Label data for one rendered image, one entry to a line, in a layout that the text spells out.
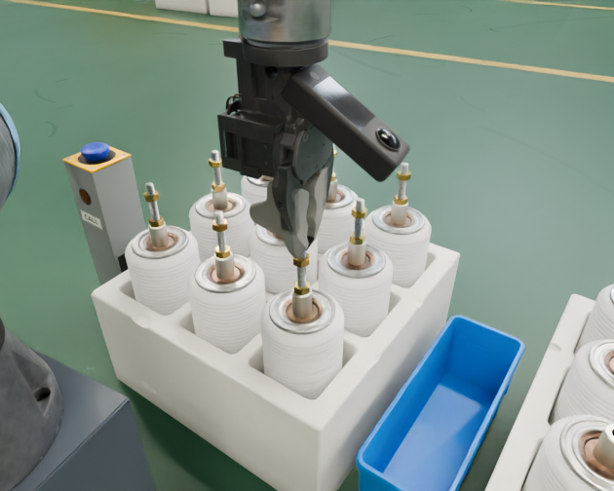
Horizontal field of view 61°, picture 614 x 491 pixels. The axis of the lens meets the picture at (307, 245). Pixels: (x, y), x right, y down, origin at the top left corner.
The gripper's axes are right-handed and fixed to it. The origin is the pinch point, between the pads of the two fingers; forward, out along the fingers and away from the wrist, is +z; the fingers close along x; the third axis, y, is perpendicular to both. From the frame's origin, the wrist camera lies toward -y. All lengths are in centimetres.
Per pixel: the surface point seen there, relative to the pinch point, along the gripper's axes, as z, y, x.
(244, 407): 20.7, 4.5, 7.2
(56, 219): 35, 81, -24
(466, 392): 34.0, -17.2, -20.0
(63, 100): 35, 146, -81
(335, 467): 27.7, -6.7, 4.7
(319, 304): 9.1, -0.7, -1.7
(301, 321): 9.1, -0.3, 1.7
